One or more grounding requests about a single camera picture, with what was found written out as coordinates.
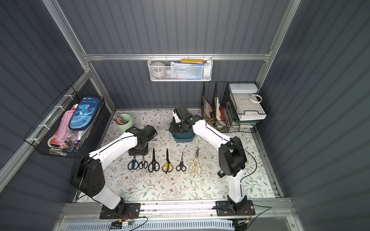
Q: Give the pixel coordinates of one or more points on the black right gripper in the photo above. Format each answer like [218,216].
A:
[180,125]

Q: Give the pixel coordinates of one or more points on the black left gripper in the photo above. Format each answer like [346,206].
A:
[138,149]

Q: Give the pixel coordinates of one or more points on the teal plastic storage box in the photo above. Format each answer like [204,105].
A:
[179,134]

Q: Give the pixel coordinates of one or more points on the small grey scissors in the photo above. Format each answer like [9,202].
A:
[143,164]

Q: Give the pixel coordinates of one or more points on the large black scissors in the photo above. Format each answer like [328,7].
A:
[153,165]

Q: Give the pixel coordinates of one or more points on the silver blade scissors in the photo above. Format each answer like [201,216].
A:
[133,164]

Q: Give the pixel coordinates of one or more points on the yellow handled scissors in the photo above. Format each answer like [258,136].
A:
[167,167]

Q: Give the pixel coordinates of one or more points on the small black scissors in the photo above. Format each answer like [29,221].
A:
[181,166]

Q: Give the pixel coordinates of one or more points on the cream handled kitchen scissors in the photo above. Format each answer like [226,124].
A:
[195,168]

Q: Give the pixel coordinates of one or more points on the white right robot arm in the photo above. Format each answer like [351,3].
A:
[231,154]

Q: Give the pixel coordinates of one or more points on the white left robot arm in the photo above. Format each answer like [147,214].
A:
[88,170]

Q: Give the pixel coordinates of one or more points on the mint green pen cup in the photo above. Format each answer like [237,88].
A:
[123,122]

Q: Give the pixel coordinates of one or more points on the tape roll in basket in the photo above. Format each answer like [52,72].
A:
[157,70]

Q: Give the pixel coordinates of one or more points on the checkered white notebook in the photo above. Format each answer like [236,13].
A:
[245,109]

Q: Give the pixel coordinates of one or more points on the yellow case in basket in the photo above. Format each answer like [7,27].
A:
[192,61]

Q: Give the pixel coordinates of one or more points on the blue shark pencil case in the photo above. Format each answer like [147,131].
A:
[85,114]

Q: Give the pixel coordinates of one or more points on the white tape roll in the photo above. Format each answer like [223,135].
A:
[256,98]

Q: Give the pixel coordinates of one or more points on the pink pencil case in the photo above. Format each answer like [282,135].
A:
[63,131]

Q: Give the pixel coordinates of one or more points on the black wire desk organizer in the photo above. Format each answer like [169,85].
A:
[218,110]

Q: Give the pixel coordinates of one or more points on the white wire wall basket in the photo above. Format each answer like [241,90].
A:
[177,71]

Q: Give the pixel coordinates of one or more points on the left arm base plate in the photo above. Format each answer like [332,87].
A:
[122,211]

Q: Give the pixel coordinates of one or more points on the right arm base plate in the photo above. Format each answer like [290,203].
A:
[229,208]

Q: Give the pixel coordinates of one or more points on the black wire side basket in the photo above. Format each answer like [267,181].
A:
[41,136]

